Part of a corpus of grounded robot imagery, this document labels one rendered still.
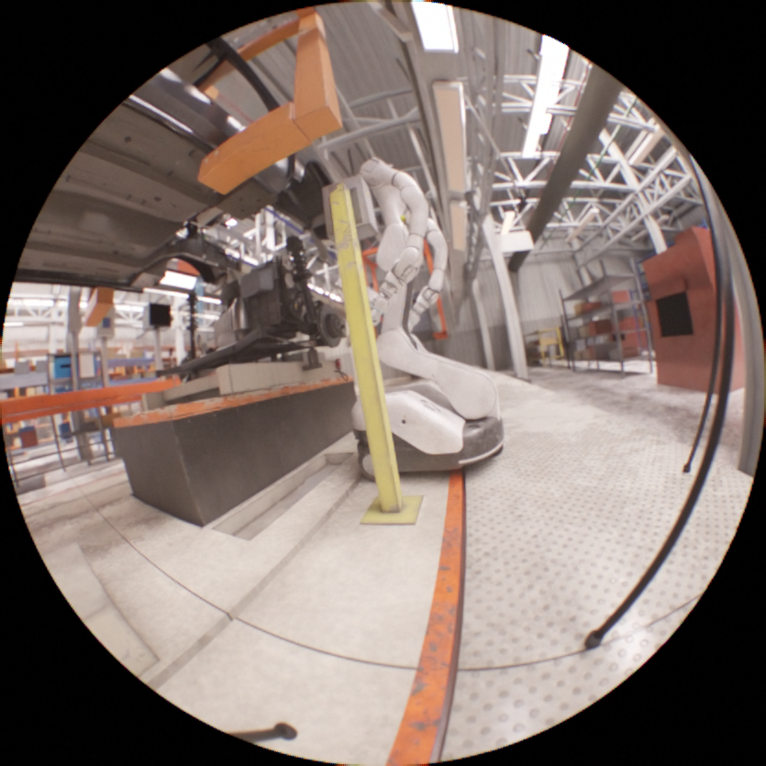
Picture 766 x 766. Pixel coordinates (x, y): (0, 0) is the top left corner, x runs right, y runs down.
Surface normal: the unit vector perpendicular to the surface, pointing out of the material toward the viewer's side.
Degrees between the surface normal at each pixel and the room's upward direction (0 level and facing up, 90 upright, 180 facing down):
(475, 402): 90
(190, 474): 90
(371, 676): 0
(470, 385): 90
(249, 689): 0
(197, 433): 90
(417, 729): 0
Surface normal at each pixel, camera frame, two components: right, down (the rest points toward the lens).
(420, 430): -0.38, 0.11
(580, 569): -0.17, -0.98
